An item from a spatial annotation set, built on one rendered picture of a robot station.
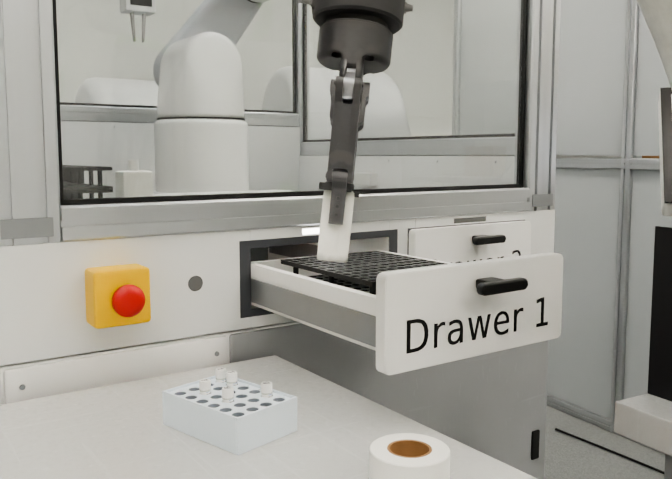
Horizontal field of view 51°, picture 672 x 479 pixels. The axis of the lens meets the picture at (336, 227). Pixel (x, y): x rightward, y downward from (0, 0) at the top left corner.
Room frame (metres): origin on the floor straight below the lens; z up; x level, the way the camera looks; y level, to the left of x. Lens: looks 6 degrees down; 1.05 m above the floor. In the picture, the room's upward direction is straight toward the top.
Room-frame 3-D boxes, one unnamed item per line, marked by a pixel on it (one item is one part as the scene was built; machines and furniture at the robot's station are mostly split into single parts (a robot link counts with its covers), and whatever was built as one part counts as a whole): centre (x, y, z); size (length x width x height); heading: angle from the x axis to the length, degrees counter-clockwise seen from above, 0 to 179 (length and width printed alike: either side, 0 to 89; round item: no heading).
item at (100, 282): (0.89, 0.28, 0.88); 0.07 x 0.05 x 0.07; 124
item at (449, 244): (1.27, -0.25, 0.87); 0.29 x 0.02 x 0.11; 124
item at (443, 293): (0.82, -0.17, 0.87); 0.29 x 0.02 x 0.11; 124
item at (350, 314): (1.00, -0.05, 0.86); 0.40 x 0.26 x 0.06; 34
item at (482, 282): (0.80, -0.18, 0.91); 0.07 x 0.04 x 0.01; 124
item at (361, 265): (0.99, -0.05, 0.87); 0.22 x 0.18 x 0.06; 34
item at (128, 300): (0.86, 0.26, 0.88); 0.04 x 0.03 x 0.04; 124
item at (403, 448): (0.59, -0.06, 0.78); 0.07 x 0.07 x 0.04
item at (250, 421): (0.74, 0.12, 0.78); 0.12 x 0.08 x 0.04; 49
